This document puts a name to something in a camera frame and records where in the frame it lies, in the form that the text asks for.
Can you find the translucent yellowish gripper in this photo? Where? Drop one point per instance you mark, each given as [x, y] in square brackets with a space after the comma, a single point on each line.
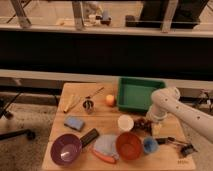
[155, 128]

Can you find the dark red grape bunch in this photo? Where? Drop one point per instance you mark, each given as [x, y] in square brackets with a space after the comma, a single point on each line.
[143, 124]

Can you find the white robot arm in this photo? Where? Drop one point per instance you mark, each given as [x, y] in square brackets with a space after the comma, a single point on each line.
[166, 100]

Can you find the small blue bowl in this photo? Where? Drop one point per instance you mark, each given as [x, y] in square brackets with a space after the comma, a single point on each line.
[150, 145]

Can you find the orange plastic bowl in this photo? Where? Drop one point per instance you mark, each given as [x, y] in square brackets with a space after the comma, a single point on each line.
[128, 146]

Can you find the purple plastic bowl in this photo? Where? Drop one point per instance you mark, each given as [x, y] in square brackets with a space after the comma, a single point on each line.
[65, 149]

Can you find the white plastic cup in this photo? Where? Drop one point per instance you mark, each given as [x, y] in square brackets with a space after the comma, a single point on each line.
[125, 123]

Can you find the green plastic tray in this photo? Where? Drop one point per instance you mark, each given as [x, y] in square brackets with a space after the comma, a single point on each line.
[134, 95]

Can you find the orange ball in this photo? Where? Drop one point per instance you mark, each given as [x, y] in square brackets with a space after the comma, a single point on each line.
[110, 100]

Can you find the light blue cloth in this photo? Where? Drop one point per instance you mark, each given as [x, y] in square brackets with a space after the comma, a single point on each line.
[105, 145]

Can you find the orange carrot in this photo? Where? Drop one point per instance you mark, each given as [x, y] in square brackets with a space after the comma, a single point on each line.
[104, 158]

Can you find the black rectangular block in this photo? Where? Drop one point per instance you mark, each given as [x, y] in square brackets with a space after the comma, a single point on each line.
[89, 137]

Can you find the wooden stick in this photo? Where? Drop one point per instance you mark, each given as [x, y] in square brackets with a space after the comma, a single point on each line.
[90, 96]

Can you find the small metal cup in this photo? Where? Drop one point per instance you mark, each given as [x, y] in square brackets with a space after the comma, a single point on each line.
[88, 106]

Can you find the blue sponge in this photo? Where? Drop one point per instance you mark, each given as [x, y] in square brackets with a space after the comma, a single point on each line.
[74, 123]

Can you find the yellow banana peel piece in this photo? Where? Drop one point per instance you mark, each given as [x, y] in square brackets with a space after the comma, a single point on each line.
[71, 102]

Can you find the black tool with cable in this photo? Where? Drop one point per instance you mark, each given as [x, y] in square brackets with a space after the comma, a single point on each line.
[185, 148]

